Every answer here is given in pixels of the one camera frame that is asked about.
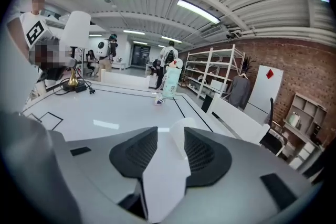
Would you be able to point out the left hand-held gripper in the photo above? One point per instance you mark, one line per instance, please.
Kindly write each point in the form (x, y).
(36, 32)

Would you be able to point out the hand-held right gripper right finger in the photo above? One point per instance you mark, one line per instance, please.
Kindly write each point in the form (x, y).
(236, 165)

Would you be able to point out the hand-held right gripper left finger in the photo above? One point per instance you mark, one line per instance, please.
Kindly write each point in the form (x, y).
(105, 160)

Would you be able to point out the white work table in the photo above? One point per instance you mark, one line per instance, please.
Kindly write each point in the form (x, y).
(118, 110)

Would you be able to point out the white round backpack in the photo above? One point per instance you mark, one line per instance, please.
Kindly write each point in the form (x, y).
(101, 47)

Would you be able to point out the white shade table lamp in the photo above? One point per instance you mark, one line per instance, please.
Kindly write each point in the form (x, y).
(76, 29)

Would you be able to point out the black office chair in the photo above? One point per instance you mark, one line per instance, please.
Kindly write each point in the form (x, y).
(273, 136)

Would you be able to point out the white wooden chair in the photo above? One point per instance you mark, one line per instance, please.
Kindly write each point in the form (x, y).
(236, 116)

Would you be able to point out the white drawer unit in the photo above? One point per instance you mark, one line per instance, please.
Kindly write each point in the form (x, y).
(302, 156)

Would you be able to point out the black storage crate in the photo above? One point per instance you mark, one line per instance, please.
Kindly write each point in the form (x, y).
(207, 103)

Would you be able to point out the grey coat on hanger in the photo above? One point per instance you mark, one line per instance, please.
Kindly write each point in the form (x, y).
(239, 91)

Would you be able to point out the white jar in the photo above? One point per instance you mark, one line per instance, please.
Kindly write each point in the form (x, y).
(294, 119)

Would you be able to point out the white refrigerator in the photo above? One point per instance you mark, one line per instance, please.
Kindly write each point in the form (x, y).
(265, 91)

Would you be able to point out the wooden cubby shelf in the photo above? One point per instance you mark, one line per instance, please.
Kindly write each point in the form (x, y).
(309, 110)

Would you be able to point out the mint green patterned flask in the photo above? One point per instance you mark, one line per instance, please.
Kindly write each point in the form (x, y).
(170, 81)

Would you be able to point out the white metal shelving rack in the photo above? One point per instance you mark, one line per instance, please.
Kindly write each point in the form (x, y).
(210, 65)

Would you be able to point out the ceiling air vent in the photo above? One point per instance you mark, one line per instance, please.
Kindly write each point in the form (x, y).
(212, 30)

